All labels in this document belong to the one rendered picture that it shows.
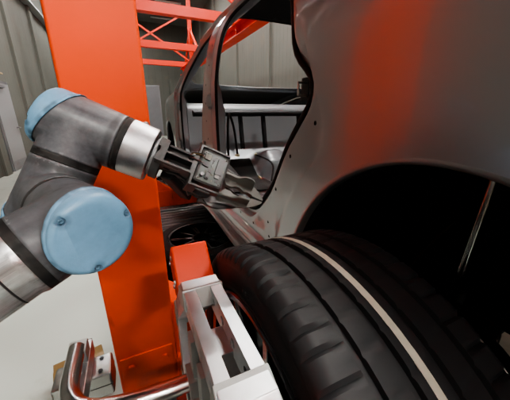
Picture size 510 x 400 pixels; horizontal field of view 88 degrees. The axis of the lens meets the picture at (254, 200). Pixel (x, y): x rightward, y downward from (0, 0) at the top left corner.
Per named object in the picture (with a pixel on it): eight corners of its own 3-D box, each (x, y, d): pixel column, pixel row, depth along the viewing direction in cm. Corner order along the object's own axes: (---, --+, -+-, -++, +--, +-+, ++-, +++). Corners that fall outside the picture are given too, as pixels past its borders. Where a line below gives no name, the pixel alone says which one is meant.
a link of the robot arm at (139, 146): (117, 176, 46) (139, 128, 49) (146, 186, 48) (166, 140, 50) (112, 162, 38) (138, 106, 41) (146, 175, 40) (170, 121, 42)
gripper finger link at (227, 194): (267, 213, 48) (220, 195, 45) (255, 217, 53) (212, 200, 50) (271, 198, 48) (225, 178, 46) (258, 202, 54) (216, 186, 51)
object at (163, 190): (199, 201, 273) (197, 169, 262) (145, 209, 252) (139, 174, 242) (196, 198, 288) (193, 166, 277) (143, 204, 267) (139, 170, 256)
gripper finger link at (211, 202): (233, 214, 50) (188, 198, 47) (231, 215, 51) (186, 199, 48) (240, 191, 51) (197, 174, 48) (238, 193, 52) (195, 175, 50)
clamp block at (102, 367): (115, 393, 49) (110, 371, 47) (55, 415, 45) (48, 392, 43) (116, 370, 53) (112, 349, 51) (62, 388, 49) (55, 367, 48)
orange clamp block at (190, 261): (216, 281, 53) (206, 239, 57) (176, 291, 50) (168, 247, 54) (210, 287, 59) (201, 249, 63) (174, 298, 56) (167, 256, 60)
